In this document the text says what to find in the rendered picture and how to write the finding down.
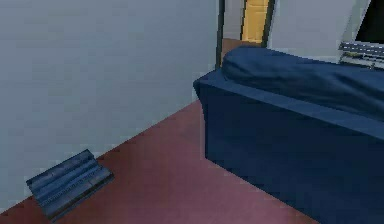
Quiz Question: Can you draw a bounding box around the dark window with blinds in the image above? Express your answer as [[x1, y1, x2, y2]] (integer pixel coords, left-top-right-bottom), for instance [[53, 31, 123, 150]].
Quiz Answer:
[[338, 0, 384, 70]]

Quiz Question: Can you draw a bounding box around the blue grey ribbed box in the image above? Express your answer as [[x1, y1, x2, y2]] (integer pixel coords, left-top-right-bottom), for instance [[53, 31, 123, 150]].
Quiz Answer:
[[25, 148, 115, 223]]

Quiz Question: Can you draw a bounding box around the yellow room door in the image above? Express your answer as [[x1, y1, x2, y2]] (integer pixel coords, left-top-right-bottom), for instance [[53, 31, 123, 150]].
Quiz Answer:
[[240, 0, 271, 45]]

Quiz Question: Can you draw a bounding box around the dark blue sofa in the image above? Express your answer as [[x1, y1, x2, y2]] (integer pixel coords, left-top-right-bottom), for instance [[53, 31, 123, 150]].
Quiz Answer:
[[192, 45, 384, 224]]

